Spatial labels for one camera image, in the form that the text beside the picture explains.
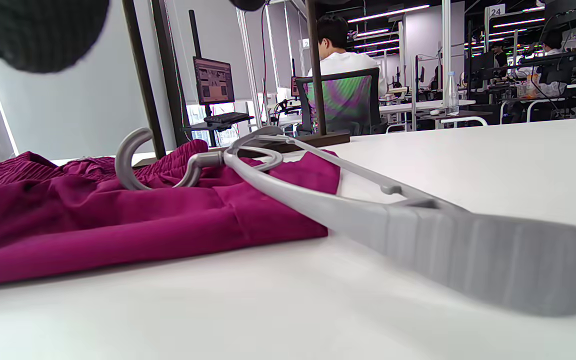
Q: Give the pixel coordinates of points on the person's right hand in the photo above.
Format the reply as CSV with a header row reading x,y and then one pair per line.
x,y
38,30

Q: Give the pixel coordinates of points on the magenta shorts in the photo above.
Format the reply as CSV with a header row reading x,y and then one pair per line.
x,y
118,220

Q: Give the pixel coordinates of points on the grey plastic hanger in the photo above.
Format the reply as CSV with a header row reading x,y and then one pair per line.
x,y
468,250

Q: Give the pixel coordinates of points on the black monitor stand cart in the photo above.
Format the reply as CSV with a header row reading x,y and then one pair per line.
x,y
195,35

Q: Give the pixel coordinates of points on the black computer monitor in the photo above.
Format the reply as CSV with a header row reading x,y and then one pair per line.
x,y
213,80

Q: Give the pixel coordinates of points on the black keyboard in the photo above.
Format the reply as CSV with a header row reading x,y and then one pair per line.
x,y
225,118

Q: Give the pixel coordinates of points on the black mesh office chair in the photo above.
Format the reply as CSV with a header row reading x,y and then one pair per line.
x,y
340,100

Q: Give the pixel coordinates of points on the long white desk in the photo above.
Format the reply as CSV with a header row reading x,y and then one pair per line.
x,y
418,106

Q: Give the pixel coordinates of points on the clear water bottle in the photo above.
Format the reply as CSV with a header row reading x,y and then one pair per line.
x,y
451,97

